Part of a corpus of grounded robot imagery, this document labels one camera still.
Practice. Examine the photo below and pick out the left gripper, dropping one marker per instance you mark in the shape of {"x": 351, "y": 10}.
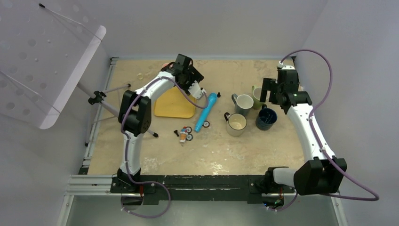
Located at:
{"x": 195, "y": 75}

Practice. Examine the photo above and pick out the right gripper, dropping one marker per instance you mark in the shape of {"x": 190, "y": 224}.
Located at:
{"x": 270, "y": 84}

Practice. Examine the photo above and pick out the light green mug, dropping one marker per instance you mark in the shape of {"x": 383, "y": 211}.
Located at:
{"x": 256, "y": 95}

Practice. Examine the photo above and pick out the dark blue mug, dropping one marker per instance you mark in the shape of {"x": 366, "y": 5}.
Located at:
{"x": 266, "y": 118}

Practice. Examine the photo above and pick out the grey mug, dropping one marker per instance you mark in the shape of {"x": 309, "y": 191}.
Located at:
{"x": 243, "y": 103}

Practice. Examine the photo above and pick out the cream mug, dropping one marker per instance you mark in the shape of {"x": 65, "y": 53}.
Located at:
{"x": 236, "y": 124}

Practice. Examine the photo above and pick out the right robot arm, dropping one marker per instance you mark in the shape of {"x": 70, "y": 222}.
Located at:
{"x": 320, "y": 173}

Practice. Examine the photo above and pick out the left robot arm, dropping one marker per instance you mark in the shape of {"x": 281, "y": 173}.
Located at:
{"x": 135, "y": 113}

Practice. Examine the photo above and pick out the pink mug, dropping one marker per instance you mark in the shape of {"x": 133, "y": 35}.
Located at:
{"x": 166, "y": 66}

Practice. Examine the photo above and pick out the blue toy microphone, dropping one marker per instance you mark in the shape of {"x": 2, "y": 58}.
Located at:
{"x": 205, "y": 112}

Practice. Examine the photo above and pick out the yellow tray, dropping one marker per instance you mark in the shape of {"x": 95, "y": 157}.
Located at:
{"x": 173, "y": 104}

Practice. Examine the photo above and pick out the poker chip by microphone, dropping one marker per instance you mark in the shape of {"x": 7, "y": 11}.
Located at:
{"x": 206, "y": 124}

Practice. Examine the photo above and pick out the poker chip 100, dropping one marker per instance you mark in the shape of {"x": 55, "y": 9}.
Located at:
{"x": 188, "y": 129}

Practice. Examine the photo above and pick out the ice cream cone toy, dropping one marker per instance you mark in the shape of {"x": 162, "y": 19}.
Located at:
{"x": 183, "y": 135}

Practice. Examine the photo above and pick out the poker chip 50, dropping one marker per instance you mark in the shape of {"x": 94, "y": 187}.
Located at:
{"x": 189, "y": 137}

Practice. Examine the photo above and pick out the tripod stand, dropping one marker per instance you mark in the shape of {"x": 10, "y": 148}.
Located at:
{"x": 97, "y": 97}

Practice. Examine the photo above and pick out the white perforated panel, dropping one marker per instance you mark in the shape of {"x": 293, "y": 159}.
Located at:
{"x": 45, "y": 47}

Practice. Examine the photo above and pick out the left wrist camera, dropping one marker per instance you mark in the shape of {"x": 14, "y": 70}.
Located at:
{"x": 196, "y": 91}

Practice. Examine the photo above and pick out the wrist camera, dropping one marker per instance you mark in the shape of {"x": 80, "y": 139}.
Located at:
{"x": 282, "y": 66}
{"x": 196, "y": 91}

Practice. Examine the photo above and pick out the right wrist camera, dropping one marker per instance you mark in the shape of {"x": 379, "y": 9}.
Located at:
{"x": 282, "y": 66}

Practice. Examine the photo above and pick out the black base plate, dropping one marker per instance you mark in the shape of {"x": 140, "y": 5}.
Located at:
{"x": 251, "y": 189}

